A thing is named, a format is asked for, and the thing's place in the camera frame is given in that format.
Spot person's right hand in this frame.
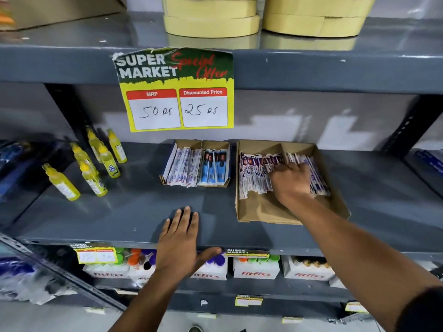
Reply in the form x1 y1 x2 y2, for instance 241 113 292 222
269 162 311 208

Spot person's left hand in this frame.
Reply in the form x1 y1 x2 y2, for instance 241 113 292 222
155 206 222 279

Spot person's right forearm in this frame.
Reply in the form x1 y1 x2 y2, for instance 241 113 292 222
287 194 443 332

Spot person's left forearm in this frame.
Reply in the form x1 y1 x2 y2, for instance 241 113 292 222
109 270 194 332

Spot pile of white purple packets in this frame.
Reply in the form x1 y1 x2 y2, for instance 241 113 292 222
166 147 203 188
238 152 288 200
285 152 331 197

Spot small yellow price label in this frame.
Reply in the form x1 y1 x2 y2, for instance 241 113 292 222
224 249 270 258
235 295 264 307
74 246 118 265
345 301 369 314

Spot large cardboard tray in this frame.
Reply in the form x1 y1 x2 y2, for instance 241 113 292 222
235 139 351 225

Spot row of blue packets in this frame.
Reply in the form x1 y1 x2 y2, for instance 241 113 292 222
199 149 229 187

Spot small cardboard tray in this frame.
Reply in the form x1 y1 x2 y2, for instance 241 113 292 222
159 139 232 188

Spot group of yellow bottles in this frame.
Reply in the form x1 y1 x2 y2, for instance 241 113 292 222
42 127 127 202

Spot grey metal shelf unit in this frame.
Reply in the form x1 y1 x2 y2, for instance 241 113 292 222
0 10 443 325

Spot grey angled metal bar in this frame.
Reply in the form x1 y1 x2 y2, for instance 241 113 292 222
0 233 127 312

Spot black perforated shelf upright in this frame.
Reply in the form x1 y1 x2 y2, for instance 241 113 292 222
45 83 91 143
380 95 443 158

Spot yellow and green price sign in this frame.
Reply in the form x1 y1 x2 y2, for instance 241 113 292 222
112 47 235 133

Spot blue plastic packages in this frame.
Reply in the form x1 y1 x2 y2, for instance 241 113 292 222
0 139 71 202
413 148 443 177

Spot beige tape roll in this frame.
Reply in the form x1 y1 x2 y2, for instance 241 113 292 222
162 0 259 18
163 14 261 39
262 13 366 39
264 0 377 18

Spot clear plastic wrapped packages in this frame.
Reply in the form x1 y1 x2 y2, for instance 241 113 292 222
0 255 77 305

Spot black sleeve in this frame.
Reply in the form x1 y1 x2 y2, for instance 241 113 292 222
395 286 443 332

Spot brown cardboard box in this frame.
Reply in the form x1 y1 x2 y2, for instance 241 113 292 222
0 0 126 32

